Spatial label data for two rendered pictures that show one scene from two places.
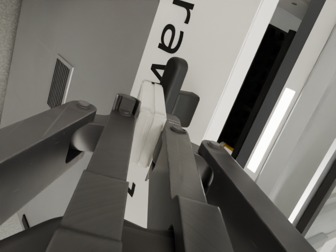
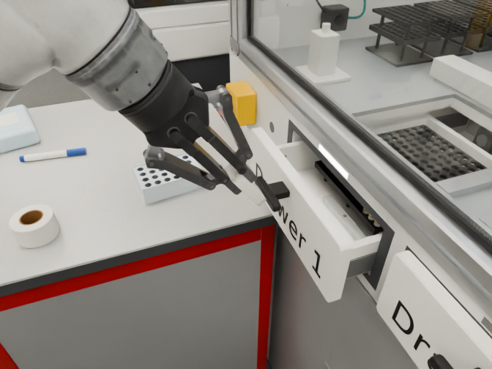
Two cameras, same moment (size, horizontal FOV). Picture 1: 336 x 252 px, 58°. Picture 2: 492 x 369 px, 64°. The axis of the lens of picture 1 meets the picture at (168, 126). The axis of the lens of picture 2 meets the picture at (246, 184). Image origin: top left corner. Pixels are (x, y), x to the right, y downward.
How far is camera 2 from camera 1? 50 cm
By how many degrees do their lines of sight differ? 68
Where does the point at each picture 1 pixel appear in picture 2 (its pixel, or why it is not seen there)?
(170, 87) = (259, 183)
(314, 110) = (322, 133)
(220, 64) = (274, 166)
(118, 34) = (308, 283)
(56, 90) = not seen: outside the picture
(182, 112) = (277, 187)
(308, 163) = (337, 138)
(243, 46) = (271, 154)
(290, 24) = not seen: hidden behind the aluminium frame
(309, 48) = (308, 135)
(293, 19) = not seen: hidden behind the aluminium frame
